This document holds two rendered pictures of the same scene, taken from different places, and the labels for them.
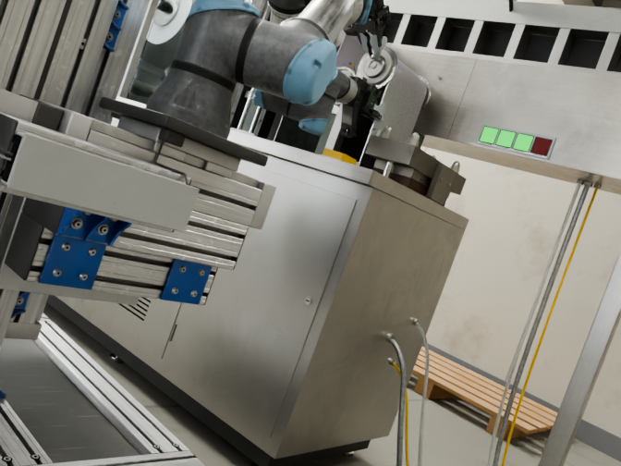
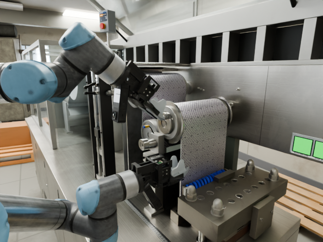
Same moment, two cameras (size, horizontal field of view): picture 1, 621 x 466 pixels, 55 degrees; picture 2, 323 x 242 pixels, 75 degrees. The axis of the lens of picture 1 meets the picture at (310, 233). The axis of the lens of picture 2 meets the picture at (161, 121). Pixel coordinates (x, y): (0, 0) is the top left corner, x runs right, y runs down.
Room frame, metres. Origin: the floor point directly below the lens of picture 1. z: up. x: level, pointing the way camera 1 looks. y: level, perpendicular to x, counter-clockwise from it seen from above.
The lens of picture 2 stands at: (1.28, -0.19, 1.43)
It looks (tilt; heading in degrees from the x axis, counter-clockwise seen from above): 14 degrees down; 16
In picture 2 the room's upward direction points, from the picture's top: straight up
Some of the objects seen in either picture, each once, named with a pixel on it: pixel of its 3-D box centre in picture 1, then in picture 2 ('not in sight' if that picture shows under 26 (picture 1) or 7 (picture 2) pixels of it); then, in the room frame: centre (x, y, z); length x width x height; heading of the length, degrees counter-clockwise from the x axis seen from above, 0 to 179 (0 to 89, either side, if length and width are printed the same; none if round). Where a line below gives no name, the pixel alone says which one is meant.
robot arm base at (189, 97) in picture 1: (195, 100); not in sight; (1.07, 0.27, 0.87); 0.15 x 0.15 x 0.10
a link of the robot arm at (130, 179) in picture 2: (343, 89); (127, 183); (1.77, 0.05, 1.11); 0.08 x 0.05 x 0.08; 53
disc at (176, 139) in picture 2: (376, 67); (168, 122); (1.96, -0.02, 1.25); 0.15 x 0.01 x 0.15; 53
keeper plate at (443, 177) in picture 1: (441, 185); (263, 216); (1.93, -0.34, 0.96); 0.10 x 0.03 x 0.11; 143
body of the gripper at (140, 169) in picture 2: (359, 96); (151, 173); (1.83, 0.00, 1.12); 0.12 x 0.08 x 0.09; 143
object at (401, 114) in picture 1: (395, 122); (204, 156); (2.02, -0.14, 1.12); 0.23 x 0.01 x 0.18; 143
